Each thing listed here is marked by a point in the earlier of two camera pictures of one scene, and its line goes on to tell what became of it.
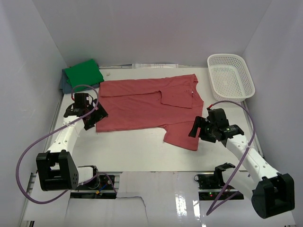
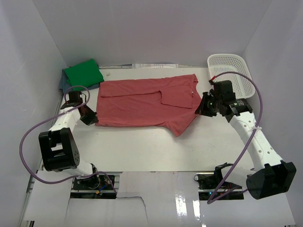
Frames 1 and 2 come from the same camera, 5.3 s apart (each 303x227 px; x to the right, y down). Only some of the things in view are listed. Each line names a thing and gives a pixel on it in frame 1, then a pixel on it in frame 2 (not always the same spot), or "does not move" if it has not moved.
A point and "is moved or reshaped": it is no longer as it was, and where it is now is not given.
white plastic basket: x=229 y=77 does not move
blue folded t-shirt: x=66 y=87 does not move
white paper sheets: x=155 y=65 does not move
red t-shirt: x=169 y=101 is moved or reshaped
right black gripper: x=197 y=124 -> x=201 y=109
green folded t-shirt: x=84 y=74 does not move
